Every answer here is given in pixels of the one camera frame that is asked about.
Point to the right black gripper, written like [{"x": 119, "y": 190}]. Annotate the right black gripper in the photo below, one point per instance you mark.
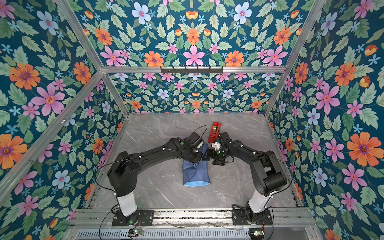
[{"x": 213, "y": 157}]

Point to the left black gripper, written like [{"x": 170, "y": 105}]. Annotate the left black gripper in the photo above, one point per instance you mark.
[{"x": 198, "y": 159}]

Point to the light blue wrapping paper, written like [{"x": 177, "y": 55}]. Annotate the light blue wrapping paper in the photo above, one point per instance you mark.
[{"x": 196, "y": 175}]

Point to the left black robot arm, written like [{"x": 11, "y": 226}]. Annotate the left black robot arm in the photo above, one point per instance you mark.
[{"x": 123, "y": 173}]

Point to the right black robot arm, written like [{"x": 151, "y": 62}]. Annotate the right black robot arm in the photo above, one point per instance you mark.
[{"x": 267, "y": 172}]

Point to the red tape dispenser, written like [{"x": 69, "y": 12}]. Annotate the red tape dispenser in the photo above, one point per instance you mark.
[{"x": 214, "y": 133}]

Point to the white ventilation grille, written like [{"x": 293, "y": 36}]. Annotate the white ventilation grille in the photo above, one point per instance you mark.
[{"x": 163, "y": 234}]

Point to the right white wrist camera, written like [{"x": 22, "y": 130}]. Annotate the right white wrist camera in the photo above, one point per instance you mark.
[{"x": 216, "y": 145}]

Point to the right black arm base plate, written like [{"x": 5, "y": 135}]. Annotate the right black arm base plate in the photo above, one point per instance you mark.
[{"x": 245, "y": 217}]

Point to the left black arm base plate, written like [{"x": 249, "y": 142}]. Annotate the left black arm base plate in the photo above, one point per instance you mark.
[{"x": 135, "y": 217}]

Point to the black hook rail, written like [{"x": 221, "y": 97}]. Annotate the black hook rail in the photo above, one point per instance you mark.
[{"x": 191, "y": 70}]

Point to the aluminium front mounting rail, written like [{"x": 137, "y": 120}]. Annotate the aluminium front mounting rail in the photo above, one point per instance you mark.
[{"x": 285, "y": 217}]

